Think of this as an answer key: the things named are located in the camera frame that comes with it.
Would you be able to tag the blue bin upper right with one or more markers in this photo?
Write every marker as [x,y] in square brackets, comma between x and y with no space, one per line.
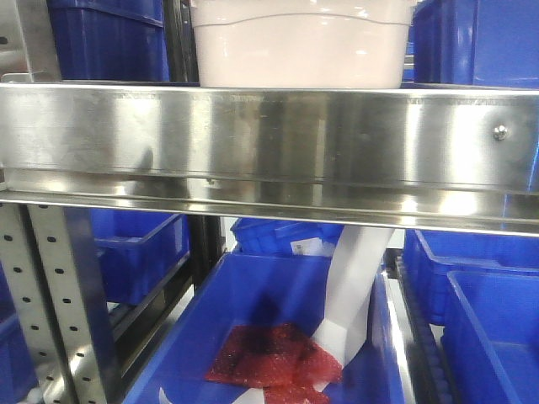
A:
[480,43]

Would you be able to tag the blue bin with red bag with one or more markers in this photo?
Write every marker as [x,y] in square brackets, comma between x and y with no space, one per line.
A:
[259,290]

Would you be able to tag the red bubble wrap bag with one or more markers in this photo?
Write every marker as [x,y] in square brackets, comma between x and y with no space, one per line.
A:
[281,361]

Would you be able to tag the blue bin lower right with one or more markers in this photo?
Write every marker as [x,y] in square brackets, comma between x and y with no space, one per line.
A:
[483,290]

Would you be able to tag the blue bin behind post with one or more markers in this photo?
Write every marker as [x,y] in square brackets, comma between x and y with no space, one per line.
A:
[136,250]

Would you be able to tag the blue bin upper left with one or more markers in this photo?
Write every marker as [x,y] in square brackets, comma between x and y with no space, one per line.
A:
[110,40]

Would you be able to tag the blue bin rear lower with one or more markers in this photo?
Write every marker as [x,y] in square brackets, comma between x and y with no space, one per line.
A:
[278,237]

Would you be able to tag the stainless steel right shelf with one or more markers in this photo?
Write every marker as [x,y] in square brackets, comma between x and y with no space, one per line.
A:
[432,157]

